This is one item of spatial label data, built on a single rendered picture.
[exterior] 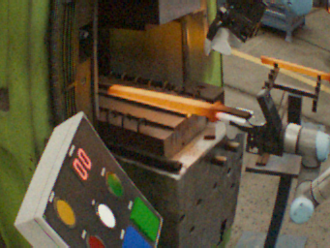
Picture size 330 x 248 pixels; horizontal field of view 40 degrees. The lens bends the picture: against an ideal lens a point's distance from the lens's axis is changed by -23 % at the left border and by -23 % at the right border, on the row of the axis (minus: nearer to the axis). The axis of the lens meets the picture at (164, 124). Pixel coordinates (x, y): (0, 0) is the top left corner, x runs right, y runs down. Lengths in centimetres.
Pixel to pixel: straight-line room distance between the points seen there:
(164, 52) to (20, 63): 71
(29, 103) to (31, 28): 18
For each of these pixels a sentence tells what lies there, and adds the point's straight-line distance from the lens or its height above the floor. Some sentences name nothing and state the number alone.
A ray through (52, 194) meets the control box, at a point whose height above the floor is 119.
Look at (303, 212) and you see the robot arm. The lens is 120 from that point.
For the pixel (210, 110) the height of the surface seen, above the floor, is 102.
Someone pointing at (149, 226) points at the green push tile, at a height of 100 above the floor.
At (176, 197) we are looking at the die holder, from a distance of 136.
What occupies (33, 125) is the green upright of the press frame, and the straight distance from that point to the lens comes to 115.
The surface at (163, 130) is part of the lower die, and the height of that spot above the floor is 98.
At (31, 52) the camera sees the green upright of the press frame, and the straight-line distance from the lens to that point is 108.
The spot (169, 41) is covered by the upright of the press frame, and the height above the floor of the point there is 108.
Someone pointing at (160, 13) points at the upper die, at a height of 131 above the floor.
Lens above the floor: 166
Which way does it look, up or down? 29 degrees down
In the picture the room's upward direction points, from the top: 2 degrees counter-clockwise
